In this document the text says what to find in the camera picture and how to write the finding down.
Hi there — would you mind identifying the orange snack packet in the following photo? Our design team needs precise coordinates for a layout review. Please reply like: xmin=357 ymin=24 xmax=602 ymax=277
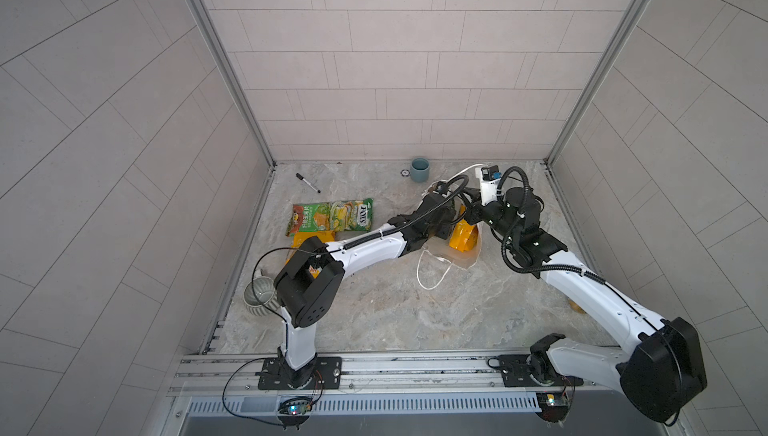
xmin=449 ymin=220 xmax=479 ymax=253

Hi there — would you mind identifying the white printed paper bag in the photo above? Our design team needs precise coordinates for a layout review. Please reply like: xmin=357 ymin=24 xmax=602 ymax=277
xmin=416 ymin=221 xmax=482 ymax=291

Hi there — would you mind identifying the green snack packet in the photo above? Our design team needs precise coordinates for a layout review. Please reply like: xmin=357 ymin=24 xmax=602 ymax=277
xmin=330 ymin=198 xmax=373 ymax=232

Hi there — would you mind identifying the green corn chips bag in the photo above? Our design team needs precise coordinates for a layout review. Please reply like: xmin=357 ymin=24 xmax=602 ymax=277
xmin=286 ymin=202 xmax=332 ymax=236

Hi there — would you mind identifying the yellow snack bag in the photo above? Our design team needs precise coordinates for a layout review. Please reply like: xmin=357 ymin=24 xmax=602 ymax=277
xmin=284 ymin=230 xmax=337 ymax=278

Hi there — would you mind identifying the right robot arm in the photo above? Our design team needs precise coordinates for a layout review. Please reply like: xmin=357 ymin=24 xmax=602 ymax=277
xmin=464 ymin=187 xmax=707 ymax=426

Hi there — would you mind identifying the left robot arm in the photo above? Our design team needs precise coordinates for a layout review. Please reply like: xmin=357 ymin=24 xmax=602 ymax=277
xmin=274 ymin=192 xmax=456 ymax=389

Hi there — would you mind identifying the teal ceramic cup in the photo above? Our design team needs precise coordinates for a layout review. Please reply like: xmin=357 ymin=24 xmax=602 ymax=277
xmin=410 ymin=157 xmax=430 ymax=183

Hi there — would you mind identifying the small bottle green label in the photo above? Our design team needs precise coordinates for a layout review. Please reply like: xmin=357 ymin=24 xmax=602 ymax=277
xmin=568 ymin=299 xmax=586 ymax=315

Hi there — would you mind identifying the black marker pen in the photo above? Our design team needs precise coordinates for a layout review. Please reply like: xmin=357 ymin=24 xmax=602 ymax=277
xmin=295 ymin=172 xmax=322 ymax=194

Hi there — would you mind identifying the right circuit board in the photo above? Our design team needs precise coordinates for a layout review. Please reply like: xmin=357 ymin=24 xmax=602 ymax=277
xmin=536 ymin=392 xmax=571 ymax=424

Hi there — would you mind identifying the circuit board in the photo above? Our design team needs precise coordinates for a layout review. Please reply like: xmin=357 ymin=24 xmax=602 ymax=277
xmin=278 ymin=396 xmax=314 ymax=417
xmin=536 ymin=392 xmax=571 ymax=424

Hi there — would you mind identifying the left circuit board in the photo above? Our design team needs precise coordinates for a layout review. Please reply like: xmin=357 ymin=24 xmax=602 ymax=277
xmin=278 ymin=396 xmax=314 ymax=417

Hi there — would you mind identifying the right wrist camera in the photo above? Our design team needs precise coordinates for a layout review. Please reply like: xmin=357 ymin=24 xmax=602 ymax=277
xmin=475 ymin=165 xmax=501 ymax=206

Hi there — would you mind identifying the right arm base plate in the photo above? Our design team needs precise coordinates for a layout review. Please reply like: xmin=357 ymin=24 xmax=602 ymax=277
xmin=486 ymin=354 xmax=584 ymax=388

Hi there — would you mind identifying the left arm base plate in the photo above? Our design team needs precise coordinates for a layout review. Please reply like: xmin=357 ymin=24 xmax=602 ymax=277
xmin=258 ymin=356 xmax=342 ymax=390

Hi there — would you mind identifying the aluminium mounting rail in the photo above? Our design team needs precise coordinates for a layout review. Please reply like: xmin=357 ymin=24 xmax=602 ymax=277
xmin=168 ymin=340 xmax=629 ymax=400

